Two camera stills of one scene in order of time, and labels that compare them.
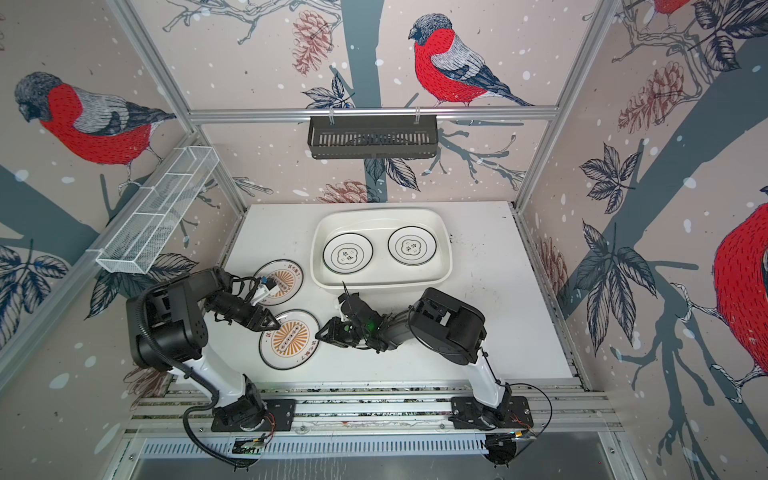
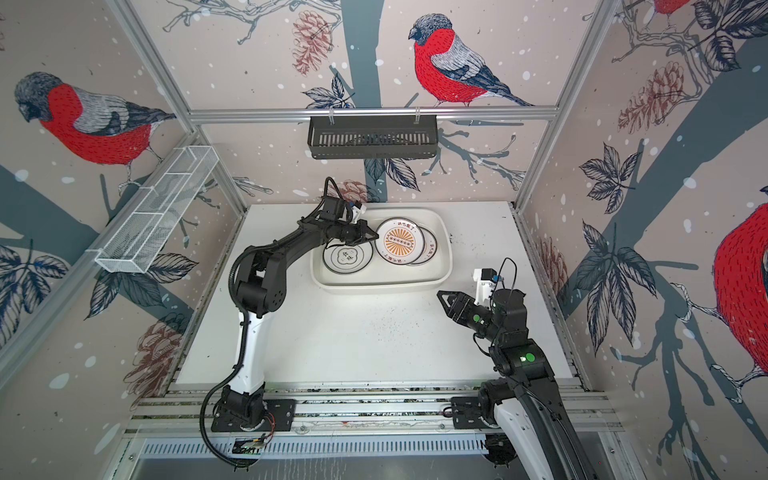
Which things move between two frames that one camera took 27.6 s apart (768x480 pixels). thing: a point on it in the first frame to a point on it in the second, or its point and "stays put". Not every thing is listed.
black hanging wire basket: x=373 y=136 stays put
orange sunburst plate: x=293 y=343 to x=430 y=246
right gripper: x=335 y=332 to x=463 y=298
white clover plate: x=348 y=253 stays put
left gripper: x=251 y=323 to x=362 y=228
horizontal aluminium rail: x=275 y=113 stays put
